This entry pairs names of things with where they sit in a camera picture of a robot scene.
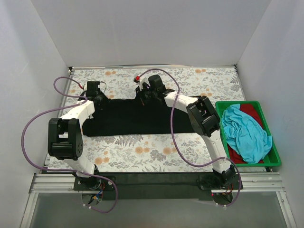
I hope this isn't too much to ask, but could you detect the black t shirt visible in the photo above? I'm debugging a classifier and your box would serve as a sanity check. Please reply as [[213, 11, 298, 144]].
[[82, 91, 206, 138]]

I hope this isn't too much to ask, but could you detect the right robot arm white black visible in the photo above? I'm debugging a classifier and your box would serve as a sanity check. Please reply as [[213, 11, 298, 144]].
[[133, 74, 236, 189]]

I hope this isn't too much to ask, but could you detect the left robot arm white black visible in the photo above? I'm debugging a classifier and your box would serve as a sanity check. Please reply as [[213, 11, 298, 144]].
[[47, 81, 107, 190]]

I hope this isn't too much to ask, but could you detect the floral table mat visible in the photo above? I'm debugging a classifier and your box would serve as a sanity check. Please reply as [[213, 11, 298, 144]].
[[65, 66, 245, 172]]

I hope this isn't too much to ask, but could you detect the cyan t shirt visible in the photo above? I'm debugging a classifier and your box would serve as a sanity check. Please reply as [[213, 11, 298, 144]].
[[221, 104, 273, 164]]

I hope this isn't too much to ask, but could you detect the red t shirt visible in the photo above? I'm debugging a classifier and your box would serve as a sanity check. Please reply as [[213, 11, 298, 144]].
[[227, 103, 264, 164]]

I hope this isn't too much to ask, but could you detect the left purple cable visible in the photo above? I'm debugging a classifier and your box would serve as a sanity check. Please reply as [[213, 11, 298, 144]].
[[20, 76, 119, 214]]

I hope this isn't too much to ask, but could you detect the purple cable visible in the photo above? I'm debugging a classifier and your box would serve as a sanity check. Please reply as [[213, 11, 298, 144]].
[[134, 68, 243, 208], [20, 76, 119, 214]]

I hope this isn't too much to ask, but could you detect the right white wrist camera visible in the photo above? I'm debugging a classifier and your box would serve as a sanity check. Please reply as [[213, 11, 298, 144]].
[[133, 76, 150, 90]]

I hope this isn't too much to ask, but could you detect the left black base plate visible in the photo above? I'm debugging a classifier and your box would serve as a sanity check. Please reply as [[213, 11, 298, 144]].
[[73, 174, 114, 191]]

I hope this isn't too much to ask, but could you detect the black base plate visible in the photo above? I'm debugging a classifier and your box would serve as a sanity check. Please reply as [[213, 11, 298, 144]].
[[73, 174, 114, 191], [196, 172, 243, 190]]

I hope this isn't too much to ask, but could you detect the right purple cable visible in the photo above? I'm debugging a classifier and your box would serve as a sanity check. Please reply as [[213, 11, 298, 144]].
[[134, 68, 243, 208]]

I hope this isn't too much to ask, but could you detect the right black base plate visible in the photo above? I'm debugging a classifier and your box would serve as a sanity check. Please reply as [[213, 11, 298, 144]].
[[196, 172, 243, 190]]

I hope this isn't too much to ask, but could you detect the aluminium frame rail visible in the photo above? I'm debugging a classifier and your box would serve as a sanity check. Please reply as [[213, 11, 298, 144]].
[[30, 172, 284, 199]]

